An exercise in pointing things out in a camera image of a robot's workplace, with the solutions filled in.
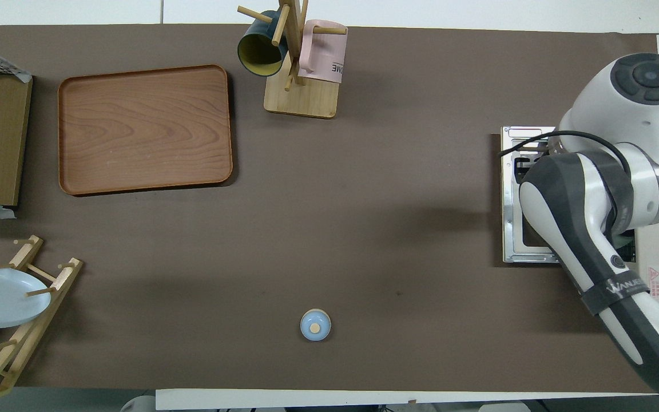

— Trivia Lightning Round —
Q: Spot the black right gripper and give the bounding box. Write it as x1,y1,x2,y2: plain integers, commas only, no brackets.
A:
511,156,549,179

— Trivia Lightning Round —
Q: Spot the brown table mat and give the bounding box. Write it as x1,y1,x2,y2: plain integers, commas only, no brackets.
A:
0,24,659,395

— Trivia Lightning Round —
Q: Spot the pink mug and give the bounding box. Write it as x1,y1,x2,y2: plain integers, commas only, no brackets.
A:
297,19,348,85

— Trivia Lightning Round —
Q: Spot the wooden mug tree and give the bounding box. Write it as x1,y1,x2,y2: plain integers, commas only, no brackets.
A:
237,0,348,120

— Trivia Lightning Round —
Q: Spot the dark blue mug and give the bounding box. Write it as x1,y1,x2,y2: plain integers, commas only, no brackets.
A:
237,10,289,78

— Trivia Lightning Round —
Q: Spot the brown wooden tray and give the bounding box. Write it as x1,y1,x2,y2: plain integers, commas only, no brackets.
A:
58,64,233,197

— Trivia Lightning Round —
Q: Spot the wooden plate rack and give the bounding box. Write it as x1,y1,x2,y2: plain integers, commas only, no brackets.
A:
0,235,84,408

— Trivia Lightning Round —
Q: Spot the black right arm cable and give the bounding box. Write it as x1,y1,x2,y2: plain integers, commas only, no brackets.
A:
498,130,633,178

